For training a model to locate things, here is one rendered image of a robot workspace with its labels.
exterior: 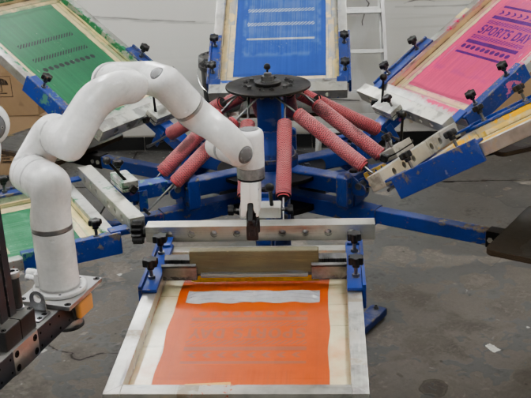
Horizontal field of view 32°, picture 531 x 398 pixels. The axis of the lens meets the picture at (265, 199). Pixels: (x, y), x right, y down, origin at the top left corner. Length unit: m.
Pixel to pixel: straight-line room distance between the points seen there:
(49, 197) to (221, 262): 0.64
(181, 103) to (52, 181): 0.37
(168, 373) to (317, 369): 0.35
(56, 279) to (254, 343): 0.51
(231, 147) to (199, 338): 0.48
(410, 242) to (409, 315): 0.84
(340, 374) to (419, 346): 2.04
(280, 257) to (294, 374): 0.47
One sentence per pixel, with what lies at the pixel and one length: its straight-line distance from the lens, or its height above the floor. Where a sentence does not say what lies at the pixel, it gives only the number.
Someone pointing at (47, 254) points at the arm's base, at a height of 1.25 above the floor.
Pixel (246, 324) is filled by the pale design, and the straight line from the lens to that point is 2.43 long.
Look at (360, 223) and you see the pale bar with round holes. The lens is 2.78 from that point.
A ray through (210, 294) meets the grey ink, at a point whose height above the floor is 0.96.
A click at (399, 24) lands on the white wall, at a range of 6.60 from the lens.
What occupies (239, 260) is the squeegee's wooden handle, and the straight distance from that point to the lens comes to 2.59.
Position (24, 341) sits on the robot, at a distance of 2.11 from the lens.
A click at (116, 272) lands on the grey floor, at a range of 5.04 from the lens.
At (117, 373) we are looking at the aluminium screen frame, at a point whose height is 0.99.
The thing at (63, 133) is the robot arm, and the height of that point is 1.52.
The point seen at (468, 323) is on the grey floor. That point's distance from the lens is 4.43.
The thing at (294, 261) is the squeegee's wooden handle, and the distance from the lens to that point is 2.58.
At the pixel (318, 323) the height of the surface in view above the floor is 0.95.
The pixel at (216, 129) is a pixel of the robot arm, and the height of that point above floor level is 1.45.
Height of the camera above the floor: 2.12
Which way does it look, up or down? 21 degrees down
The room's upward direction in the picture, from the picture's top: 3 degrees counter-clockwise
